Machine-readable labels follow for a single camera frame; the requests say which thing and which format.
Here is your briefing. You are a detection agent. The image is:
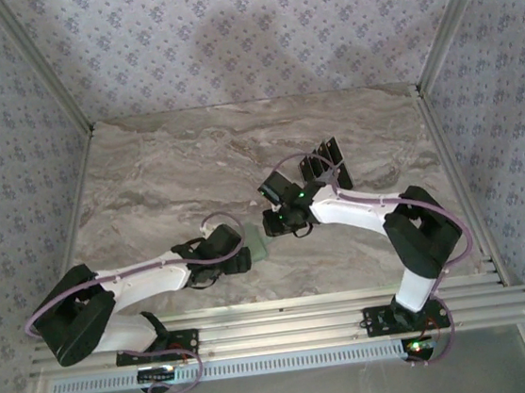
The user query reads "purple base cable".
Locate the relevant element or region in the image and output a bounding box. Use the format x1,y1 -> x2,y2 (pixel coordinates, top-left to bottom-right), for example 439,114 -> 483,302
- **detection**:
108,336 -> 208,393
400,292 -> 461,370

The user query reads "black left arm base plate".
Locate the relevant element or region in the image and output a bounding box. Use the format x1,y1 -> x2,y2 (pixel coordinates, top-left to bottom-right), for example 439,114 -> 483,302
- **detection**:
112,327 -> 202,368

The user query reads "small controller board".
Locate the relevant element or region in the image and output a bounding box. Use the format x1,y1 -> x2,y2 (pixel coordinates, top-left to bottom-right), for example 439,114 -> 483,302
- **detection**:
136,365 -> 178,387
401,335 -> 441,363

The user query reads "aluminium table side rail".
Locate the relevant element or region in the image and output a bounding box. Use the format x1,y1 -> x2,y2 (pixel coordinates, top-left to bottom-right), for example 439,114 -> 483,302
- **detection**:
413,78 -> 511,294
26,123 -> 121,343

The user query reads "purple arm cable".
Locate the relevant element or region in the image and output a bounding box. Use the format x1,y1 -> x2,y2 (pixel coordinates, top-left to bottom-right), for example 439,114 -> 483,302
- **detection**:
13,208 -> 254,341
270,135 -> 483,316

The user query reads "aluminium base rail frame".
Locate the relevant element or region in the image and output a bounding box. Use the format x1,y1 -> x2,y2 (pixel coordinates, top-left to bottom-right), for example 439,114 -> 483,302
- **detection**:
24,270 -> 525,382

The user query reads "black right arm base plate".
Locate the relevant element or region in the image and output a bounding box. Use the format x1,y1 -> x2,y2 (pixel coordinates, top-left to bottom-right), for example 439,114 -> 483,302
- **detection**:
361,297 -> 452,339

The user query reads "grey slotted cable duct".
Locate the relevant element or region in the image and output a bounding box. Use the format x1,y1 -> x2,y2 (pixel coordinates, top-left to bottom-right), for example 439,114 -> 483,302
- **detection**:
48,336 -> 405,393

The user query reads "grey card display rack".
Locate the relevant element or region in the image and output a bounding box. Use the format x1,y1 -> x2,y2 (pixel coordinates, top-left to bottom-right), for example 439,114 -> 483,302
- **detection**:
293,135 -> 356,196

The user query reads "green card holder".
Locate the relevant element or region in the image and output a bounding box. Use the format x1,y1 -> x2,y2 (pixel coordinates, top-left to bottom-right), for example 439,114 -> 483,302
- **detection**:
241,221 -> 273,262

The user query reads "black credit card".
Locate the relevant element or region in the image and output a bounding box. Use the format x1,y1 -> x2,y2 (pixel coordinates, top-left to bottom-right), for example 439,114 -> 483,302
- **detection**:
324,137 -> 344,167
307,150 -> 323,176
335,161 -> 355,189
316,143 -> 333,172
296,155 -> 315,182

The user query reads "aluminium corner post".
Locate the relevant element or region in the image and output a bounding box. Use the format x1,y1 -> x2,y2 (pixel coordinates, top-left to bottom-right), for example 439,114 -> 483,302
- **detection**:
407,0 -> 514,93
0,0 -> 96,142

